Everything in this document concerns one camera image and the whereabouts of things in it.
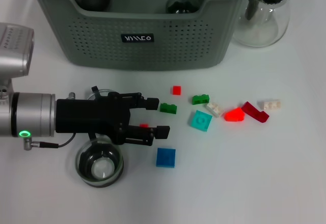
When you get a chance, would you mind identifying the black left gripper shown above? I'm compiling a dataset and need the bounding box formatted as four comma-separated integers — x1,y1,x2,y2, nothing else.
55,91,171,147

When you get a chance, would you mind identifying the glass teacup with black base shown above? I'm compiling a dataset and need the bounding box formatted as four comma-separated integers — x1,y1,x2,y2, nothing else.
85,86,120,101
74,132,125,188
165,0,200,14

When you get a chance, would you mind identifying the white toy brick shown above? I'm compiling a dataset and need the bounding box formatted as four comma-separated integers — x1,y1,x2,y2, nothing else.
205,102,225,118
257,98,282,111

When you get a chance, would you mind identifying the blue square toy block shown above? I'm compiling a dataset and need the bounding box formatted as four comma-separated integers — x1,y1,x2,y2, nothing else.
155,147,176,169

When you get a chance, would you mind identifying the teal square toy block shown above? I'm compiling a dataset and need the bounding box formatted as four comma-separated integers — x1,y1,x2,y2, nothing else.
188,110,213,132

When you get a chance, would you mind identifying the grey-green perforated storage bin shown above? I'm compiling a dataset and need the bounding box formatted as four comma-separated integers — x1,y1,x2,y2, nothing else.
24,0,258,71

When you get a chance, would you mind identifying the green toy brick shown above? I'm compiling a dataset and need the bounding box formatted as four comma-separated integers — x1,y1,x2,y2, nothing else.
192,94,210,105
159,102,178,115

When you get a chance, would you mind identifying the bright red toy brick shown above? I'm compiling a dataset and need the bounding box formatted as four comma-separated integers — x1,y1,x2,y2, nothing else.
224,107,246,122

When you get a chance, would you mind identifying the dark red toy brick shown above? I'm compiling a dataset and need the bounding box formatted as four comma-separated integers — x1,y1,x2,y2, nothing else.
241,101,270,124

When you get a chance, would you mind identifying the glass carafe with black lid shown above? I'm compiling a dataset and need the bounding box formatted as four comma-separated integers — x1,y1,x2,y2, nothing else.
230,0,295,48

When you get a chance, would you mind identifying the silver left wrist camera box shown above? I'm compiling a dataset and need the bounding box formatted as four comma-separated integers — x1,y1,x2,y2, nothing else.
0,22,35,79

